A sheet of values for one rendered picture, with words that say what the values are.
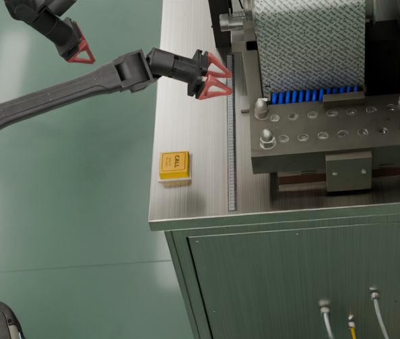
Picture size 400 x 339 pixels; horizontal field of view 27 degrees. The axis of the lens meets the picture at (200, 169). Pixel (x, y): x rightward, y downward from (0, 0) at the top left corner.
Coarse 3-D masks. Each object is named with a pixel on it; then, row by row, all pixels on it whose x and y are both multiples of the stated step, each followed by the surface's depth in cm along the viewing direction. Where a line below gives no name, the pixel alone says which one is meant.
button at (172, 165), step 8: (168, 152) 207; (176, 152) 207; (184, 152) 207; (160, 160) 206; (168, 160) 206; (176, 160) 205; (184, 160) 205; (160, 168) 204; (168, 168) 204; (176, 168) 204; (184, 168) 203; (160, 176) 204; (168, 176) 204; (176, 176) 204; (184, 176) 204
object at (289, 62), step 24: (264, 48) 190; (288, 48) 190; (312, 48) 190; (336, 48) 190; (360, 48) 190; (264, 72) 196; (288, 72) 196; (312, 72) 196; (336, 72) 195; (360, 72) 195
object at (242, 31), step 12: (240, 24) 196; (252, 24) 194; (240, 36) 199; (252, 36) 197; (240, 48) 200; (252, 48) 200; (252, 60) 204; (252, 72) 207; (252, 84) 210; (240, 96) 218; (252, 96) 213; (240, 108) 216
